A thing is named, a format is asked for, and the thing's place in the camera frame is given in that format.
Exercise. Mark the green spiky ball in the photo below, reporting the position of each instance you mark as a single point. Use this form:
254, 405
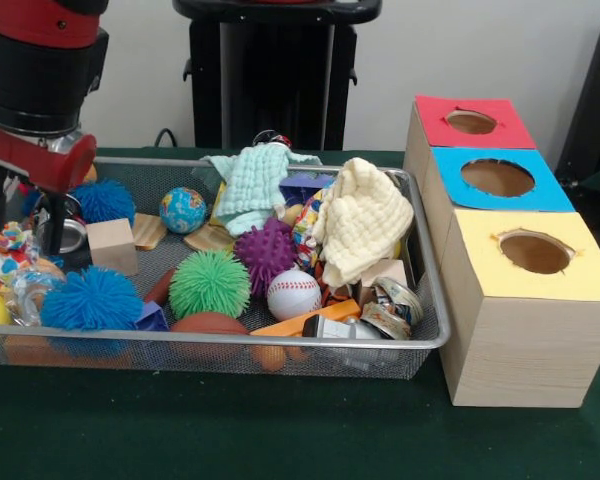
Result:
210, 285

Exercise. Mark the purple spiky monster toy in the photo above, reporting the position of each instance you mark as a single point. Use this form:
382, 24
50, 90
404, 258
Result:
265, 250

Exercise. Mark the small globe ball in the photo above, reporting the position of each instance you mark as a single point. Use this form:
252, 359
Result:
182, 210

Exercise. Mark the wooden box with three holes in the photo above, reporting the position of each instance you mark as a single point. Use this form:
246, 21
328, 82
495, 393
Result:
520, 350

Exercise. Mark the blue spiky ball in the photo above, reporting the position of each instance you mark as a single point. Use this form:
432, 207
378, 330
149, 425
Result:
105, 200
92, 300

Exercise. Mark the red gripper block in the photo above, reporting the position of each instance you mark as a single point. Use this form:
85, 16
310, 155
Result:
35, 160

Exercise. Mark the cream knitted cloth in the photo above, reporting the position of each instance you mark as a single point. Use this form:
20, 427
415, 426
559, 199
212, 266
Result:
365, 220

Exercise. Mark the white baseball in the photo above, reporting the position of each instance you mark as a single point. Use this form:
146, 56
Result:
294, 295

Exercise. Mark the black upright stand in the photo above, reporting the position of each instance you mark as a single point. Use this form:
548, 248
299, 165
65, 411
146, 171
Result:
595, 100

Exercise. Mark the silver drink can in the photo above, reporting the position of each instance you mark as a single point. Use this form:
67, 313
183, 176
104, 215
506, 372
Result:
75, 235

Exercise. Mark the colourful printed crumpled wrapper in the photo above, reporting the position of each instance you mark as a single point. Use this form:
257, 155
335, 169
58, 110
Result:
5, 250

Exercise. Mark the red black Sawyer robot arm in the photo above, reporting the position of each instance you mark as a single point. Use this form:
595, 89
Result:
30, 75

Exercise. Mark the light blue knitted cloth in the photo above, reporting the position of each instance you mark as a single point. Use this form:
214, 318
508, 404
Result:
255, 185

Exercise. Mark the wooden cube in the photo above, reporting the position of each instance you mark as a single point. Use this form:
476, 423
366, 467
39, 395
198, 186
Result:
112, 245

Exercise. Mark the dark red crushed can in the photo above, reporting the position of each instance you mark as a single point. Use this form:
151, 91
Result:
272, 138

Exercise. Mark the shallow mesh bin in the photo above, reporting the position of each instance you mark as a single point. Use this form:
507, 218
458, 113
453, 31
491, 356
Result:
130, 165

